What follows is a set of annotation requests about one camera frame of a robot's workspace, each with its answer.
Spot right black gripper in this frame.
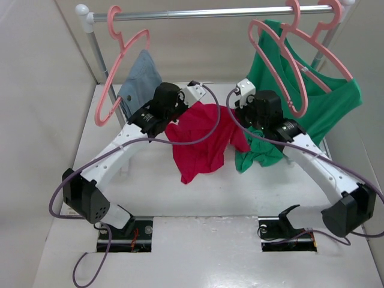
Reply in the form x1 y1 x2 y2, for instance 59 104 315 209
234 95 268 131

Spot red t shirt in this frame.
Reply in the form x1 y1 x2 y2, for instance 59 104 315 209
165 103 250 184

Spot pink hanger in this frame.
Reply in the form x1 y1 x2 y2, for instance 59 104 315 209
94 5 151 127
279 1 355 82
248 0 309 118

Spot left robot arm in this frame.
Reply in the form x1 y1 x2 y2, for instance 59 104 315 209
60 82 205 238

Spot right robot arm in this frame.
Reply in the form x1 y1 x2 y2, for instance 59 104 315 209
230 88 378 238

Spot green t shirt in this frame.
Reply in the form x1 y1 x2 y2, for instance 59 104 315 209
235 32 362 173

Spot blue denim garment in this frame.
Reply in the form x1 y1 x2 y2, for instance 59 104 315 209
118 49 162 119

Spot metal clothes rack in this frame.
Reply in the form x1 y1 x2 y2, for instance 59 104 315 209
74 0 356 133

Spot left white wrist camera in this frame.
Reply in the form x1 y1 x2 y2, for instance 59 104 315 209
179 82 206 107

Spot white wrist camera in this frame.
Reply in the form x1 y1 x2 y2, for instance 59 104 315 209
235 78 256 109
179 82 206 107

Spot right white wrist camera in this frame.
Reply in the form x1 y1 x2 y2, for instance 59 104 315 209
235 78 256 109

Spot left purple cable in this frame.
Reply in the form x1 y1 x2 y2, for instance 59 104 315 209
48 80 222 288

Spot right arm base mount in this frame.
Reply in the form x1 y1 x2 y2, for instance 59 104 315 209
257 205 317 252

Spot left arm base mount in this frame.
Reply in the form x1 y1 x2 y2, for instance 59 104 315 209
94 217 154 253

